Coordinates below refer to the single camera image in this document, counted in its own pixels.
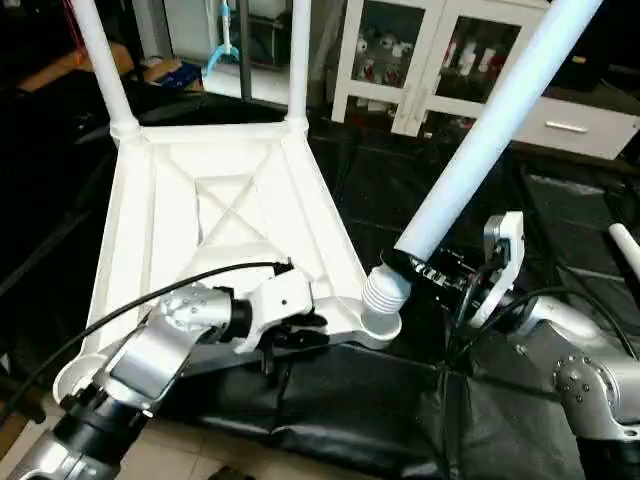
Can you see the white plastic table leg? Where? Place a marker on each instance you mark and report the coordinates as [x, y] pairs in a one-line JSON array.
[[625, 250], [480, 150], [105, 65], [298, 60]]

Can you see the white plastic table top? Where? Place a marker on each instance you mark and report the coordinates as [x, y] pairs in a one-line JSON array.
[[220, 220]]

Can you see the white drawer unit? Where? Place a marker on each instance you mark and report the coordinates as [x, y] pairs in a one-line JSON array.
[[575, 125]]

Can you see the black work mat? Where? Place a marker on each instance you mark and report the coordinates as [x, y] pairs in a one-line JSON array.
[[380, 420]]

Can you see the white glass door cabinet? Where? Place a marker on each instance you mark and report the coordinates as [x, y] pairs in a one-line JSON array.
[[430, 60]]

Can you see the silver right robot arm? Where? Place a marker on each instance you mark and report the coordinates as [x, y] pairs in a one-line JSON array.
[[580, 360]]

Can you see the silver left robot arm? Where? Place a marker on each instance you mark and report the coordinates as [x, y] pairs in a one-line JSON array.
[[140, 370]]

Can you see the grey vertical metal pole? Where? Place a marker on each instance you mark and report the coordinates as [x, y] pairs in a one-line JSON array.
[[245, 50]]

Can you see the brown cardboard box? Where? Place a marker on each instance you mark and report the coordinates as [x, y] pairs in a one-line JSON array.
[[165, 72]]

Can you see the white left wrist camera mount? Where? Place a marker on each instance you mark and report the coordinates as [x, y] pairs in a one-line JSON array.
[[275, 305]]

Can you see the light blue plastic object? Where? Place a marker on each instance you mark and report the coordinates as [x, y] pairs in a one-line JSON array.
[[222, 45]]

